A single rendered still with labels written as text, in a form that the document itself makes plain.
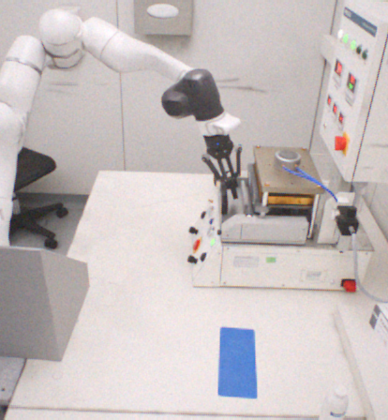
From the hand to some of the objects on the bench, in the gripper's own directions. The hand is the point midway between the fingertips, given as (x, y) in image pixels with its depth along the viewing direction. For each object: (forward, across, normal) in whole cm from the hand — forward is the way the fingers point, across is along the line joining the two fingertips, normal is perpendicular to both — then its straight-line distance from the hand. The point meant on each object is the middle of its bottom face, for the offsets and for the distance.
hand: (232, 187), depth 146 cm
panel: (+21, +21, 0) cm, 29 cm away
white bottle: (+33, -11, +63) cm, 72 cm away
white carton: (+37, -36, +44) cm, 68 cm away
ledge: (+42, -34, +68) cm, 87 cm away
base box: (+31, -5, +1) cm, 31 cm away
